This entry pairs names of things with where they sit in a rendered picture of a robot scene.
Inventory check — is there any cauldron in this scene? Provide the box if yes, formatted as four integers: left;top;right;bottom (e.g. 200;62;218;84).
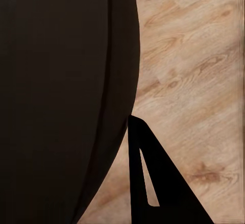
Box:
0;0;140;224

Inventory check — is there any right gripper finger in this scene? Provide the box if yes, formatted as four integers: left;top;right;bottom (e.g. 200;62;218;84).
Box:
127;115;214;224

